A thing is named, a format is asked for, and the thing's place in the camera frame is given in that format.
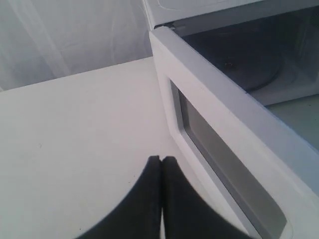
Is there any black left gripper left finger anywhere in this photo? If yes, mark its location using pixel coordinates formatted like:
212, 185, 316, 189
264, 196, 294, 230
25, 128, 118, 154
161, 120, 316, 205
79, 156, 161, 239

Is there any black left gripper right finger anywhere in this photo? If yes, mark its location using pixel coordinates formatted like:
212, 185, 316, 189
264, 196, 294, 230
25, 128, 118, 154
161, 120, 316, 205
161, 156, 250, 239

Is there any white microwave door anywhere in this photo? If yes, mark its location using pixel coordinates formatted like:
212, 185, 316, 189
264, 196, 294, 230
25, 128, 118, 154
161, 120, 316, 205
150, 27, 319, 239

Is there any glass microwave turntable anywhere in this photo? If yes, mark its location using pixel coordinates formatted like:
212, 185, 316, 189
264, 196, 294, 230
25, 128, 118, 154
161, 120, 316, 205
219, 44, 319, 92

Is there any white microwave oven body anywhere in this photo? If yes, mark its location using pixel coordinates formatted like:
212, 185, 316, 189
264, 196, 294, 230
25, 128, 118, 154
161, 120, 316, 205
143, 0, 319, 105

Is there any white background curtain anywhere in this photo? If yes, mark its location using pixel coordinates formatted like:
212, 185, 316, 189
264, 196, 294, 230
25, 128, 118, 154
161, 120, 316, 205
0, 0, 152, 91

